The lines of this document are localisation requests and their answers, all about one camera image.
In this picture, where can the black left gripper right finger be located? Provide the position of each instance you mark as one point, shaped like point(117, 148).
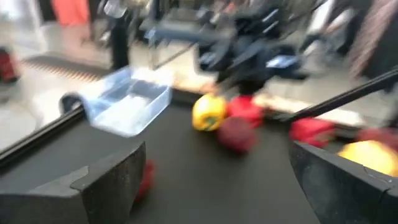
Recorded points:
point(342, 199)

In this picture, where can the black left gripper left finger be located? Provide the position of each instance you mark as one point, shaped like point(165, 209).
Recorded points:
point(93, 199)

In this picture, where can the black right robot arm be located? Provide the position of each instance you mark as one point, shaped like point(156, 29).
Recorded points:
point(248, 62)

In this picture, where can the clear plastic bin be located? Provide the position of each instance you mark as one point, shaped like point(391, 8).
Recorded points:
point(130, 105)

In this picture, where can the black table mat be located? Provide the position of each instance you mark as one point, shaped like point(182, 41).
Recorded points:
point(199, 180)

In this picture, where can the wooden table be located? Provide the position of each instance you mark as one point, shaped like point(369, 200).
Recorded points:
point(273, 104)

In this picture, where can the black hazard striped floor plate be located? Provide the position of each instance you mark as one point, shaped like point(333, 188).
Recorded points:
point(62, 70)

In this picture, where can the black tower fan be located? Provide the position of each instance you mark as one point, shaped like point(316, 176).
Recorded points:
point(119, 46)

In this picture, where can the red container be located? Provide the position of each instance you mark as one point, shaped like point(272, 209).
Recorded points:
point(7, 65)

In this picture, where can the person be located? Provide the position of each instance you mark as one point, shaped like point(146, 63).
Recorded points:
point(71, 12)
point(373, 37)

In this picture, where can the small black bracket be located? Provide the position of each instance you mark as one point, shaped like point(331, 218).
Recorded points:
point(66, 102)

